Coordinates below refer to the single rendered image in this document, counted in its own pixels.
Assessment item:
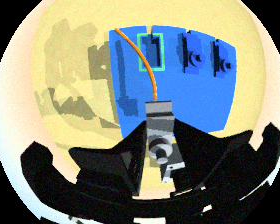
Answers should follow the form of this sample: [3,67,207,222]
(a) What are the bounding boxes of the blue flat deck plate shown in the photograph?
[108,26,237,139]

